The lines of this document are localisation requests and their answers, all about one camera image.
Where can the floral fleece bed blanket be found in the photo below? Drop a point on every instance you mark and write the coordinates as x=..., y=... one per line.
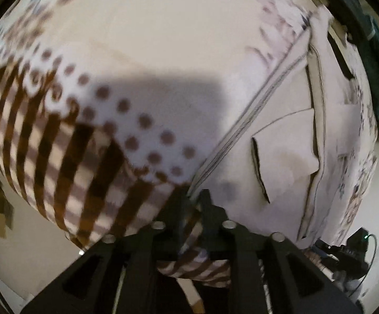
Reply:
x=108, y=106

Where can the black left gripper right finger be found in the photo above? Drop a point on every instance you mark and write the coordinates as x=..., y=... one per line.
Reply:
x=268, y=274

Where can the beige shirt with black collar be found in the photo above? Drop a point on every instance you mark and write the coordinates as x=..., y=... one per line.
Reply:
x=294, y=159

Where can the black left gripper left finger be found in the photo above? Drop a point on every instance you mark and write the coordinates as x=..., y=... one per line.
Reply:
x=122, y=276

